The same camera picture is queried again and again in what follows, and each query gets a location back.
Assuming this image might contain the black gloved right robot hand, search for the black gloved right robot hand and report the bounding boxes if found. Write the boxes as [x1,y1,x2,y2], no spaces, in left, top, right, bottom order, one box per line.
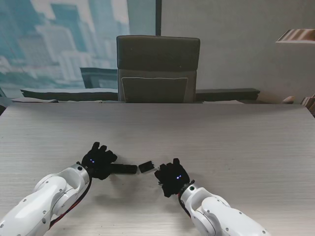
[154,158,191,198]

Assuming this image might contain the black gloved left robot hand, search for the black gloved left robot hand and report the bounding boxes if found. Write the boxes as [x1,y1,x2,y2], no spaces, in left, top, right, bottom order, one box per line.
[81,142,118,181]

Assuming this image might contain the black remote control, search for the black remote control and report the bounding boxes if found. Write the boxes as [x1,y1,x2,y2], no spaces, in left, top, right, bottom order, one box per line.
[109,163,138,176]

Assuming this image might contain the black battery cover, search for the black battery cover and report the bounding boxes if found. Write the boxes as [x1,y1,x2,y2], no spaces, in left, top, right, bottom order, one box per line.
[138,160,156,174]

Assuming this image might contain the long dark low cabinet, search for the long dark low cabinet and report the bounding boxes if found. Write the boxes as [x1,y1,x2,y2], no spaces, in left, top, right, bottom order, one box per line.
[20,88,119,102]

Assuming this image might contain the grey paper sheet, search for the grey paper sheet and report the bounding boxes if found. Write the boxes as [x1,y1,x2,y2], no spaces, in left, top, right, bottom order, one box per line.
[11,97,59,103]

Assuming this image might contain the short dark low cabinet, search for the short dark low cabinet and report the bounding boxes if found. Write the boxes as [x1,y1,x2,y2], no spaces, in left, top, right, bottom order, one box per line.
[195,88,261,102]

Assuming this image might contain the grey office chair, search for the grey office chair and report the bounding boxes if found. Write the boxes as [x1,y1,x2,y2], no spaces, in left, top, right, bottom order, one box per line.
[116,35,201,103]

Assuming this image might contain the dark object at table corner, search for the dark object at table corner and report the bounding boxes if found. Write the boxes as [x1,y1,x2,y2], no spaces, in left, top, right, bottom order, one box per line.
[0,87,7,116]

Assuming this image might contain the brown wooden furniture edge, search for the brown wooden furniture edge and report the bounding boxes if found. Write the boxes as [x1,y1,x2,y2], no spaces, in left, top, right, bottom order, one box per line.
[301,94,315,115]

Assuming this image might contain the red black right arm cable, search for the red black right arm cable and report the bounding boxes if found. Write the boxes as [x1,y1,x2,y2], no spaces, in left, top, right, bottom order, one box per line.
[178,193,195,220]

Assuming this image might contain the red black arm cable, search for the red black arm cable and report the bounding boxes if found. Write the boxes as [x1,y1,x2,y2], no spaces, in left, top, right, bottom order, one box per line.
[48,177,93,226]
[178,193,195,220]

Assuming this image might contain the red black left arm cable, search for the red black left arm cable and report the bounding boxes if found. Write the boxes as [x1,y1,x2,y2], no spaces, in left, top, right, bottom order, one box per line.
[48,177,93,226]

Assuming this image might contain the dark window frame post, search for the dark window frame post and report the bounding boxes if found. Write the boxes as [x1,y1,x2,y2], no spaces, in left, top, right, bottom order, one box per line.
[156,0,162,37]

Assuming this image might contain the wooden wall shelf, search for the wooden wall shelf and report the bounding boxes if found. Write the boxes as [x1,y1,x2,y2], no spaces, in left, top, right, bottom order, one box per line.
[275,29,315,44]

